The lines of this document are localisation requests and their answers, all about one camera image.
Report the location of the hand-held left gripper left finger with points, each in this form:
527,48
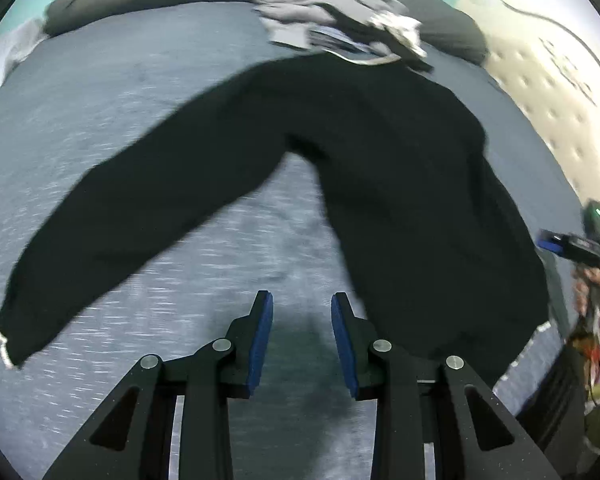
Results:
261,345

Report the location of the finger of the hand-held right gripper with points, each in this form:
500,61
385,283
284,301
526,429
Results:
550,240

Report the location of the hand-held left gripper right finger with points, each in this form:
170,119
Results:
342,345

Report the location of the black sweater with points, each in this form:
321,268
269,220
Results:
380,160

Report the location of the person's dark clothing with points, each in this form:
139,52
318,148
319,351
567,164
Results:
555,400

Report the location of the beige tufted headboard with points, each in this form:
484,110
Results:
530,85

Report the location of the white garment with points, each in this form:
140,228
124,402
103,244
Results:
400,27

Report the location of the blue-grey bed blanket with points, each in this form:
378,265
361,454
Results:
105,110

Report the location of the black garment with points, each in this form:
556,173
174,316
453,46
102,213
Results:
350,22

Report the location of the blue striped garment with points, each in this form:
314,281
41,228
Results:
330,40

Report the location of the dark grey long pillow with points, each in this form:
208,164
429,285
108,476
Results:
130,0

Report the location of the white bed sheet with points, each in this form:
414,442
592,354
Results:
0,60

